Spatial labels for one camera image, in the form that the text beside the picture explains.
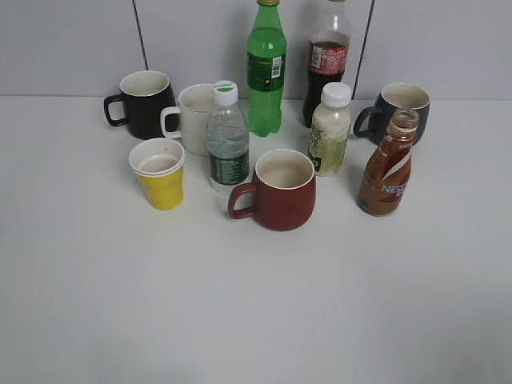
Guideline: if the red ceramic mug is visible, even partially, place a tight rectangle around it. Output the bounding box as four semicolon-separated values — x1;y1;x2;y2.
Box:
227;149;316;231

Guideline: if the white ceramic mug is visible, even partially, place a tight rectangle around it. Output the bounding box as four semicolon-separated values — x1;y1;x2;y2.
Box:
160;83;214;156

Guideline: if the brown Nescafe coffee bottle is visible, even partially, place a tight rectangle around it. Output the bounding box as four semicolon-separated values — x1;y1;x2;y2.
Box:
358;109;419;217

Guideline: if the dark blue ceramic mug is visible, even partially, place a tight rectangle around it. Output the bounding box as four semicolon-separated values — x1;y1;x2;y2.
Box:
353;82;430;145

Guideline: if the black ceramic mug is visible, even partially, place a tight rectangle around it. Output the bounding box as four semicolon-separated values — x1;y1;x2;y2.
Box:
103;70;176;140

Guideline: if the green soda bottle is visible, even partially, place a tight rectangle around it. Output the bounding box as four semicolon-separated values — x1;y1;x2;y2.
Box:
247;1;287;137

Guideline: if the clear water bottle green label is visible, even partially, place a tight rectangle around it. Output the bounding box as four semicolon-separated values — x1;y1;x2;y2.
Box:
206;80;250;195

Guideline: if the white cap juice bottle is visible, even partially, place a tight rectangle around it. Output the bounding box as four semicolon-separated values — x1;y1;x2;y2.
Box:
308;82;352;176

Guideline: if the yellow paper cup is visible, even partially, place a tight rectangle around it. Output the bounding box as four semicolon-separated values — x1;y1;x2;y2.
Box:
129;138;186;210

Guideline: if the cola bottle red label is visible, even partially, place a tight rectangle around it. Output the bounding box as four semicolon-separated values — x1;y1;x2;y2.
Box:
302;1;351;128

